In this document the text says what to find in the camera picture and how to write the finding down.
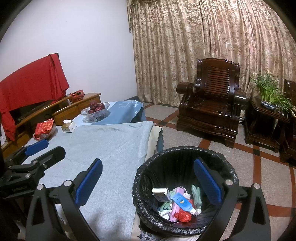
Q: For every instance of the red packet in dish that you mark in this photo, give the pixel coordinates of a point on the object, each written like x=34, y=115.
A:
x=44, y=128

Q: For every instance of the dark wooden side table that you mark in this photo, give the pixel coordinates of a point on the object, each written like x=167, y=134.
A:
x=259, y=120

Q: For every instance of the black lined trash bin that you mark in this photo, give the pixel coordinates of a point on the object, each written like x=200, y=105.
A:
x=157, y=171

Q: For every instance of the wooden television cabinet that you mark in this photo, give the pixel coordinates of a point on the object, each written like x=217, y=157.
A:
x=69, y=111

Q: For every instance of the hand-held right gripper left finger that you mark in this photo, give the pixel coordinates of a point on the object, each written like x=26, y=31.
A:
x=89, y=183

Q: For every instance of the green rubber glove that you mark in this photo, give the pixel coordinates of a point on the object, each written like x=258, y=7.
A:
x=196, y=197
x=165, y=205

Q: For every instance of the white gold tissue box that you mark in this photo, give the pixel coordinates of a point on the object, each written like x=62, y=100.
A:
x=70, y=127

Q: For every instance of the cream scalloped tablecloth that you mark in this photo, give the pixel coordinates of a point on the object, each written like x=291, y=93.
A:
x=156, y=136

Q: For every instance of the glass dish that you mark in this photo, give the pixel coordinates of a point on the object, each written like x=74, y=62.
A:
x=52, y=134

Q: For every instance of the bunch of red apples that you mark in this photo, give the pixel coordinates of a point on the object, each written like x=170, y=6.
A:
x=94, y=105

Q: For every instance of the small white box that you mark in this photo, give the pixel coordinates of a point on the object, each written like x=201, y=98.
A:
x=161, y=195

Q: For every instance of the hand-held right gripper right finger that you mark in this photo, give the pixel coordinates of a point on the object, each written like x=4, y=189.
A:
x=208, y=183

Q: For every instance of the beige patterned curtain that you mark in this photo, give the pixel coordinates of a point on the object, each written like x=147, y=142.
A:
x=196, y=34

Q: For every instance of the black television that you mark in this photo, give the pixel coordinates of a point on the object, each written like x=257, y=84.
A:
x=25, y=111

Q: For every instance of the dark wooden armchair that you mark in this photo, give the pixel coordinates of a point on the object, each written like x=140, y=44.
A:
x=290, y=139
x=212, y=109

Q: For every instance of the white and blue pouch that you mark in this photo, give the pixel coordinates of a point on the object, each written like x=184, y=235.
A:
x=179, y=200

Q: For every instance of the glass fruit bowl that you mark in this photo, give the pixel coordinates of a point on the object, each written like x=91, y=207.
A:
x=92, y=118

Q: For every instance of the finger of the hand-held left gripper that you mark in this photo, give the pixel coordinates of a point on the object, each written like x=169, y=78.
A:
x=50, y=156
x=37, y=147

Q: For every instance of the potted narcissus plant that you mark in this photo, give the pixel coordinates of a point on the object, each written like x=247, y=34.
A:
x=268, y=90

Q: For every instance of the red cloth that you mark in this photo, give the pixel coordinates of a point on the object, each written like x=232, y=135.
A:
x=30, y=81

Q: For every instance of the blue scalloped tablecloth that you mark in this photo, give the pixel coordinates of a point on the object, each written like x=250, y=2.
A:
x=124, y=109

